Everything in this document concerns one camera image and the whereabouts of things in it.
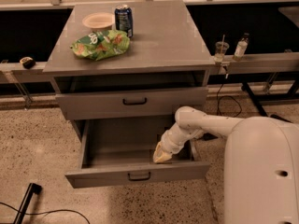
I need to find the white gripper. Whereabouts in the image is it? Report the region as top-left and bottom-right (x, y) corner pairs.
(152, 123), (193, 163)

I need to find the grey drawer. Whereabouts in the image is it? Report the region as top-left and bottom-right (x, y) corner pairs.
(65, 116), (209, 188)
(56, 87), (207, 120)

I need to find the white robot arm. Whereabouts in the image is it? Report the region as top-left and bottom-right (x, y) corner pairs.
(153, 106), (299, 224)

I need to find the grey top drawer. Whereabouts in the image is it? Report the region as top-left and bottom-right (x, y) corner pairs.
(56, 87), (207, 120)

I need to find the grey drawer cabinet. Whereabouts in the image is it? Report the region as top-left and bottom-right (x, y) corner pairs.
(42, 0), (217, 142)

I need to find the clear plastic cup with straw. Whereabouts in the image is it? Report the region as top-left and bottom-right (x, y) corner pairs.
(214, 35), (230, 63)

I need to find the green chip bag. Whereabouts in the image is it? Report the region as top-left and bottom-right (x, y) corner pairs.
(70, 30), (130, 61)

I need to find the black stand leg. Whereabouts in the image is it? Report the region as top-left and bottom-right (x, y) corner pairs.
(13, 183), (42, 224)

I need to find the small clear bottle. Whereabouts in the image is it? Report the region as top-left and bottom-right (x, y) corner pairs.
(233, 33), (249, 61)

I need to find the blue soda can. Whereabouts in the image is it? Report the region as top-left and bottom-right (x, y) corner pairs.
(114, 4), (134, 38)

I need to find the black chair base with caster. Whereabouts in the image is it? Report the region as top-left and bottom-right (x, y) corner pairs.
(242, 79), (299, 117)

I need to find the beige paper bowl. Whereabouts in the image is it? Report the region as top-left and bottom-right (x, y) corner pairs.
(82, 12), (115, 31)

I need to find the black tape measure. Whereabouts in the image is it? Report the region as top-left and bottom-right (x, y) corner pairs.
(20, 57), (36, 69)

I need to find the black power cable with adapter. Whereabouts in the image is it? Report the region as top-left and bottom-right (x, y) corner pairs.
(202, 66), (244, 142)

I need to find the black floor cable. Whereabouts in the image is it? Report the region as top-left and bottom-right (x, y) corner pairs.
(0, 201), (92, 224)

